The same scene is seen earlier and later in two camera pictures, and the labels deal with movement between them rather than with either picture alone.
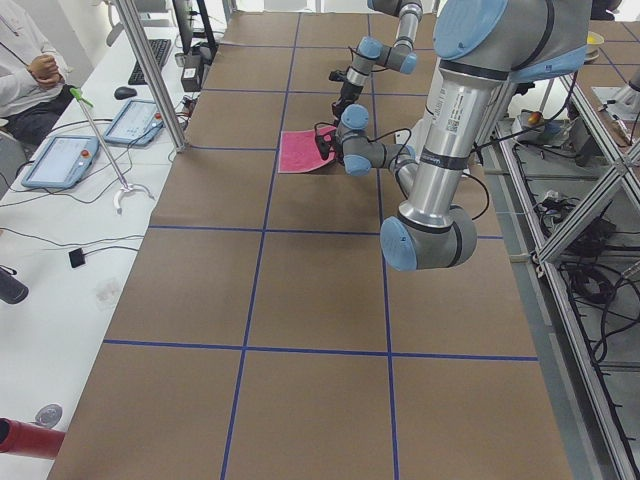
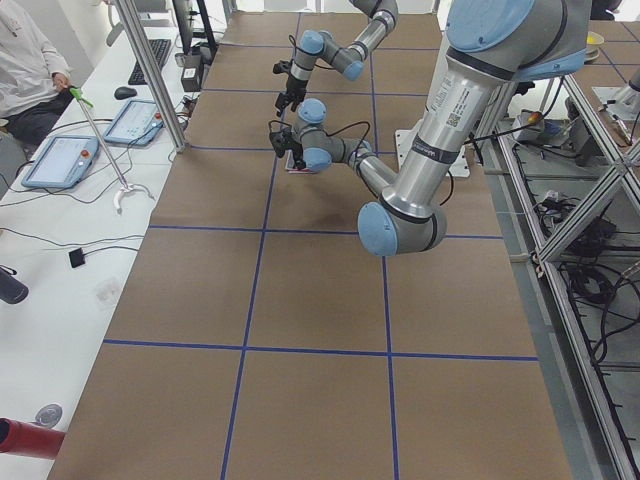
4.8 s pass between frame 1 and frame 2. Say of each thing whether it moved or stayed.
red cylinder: stayed
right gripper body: moved
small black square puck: stayed
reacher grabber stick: stayed
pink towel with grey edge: moved
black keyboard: stayed
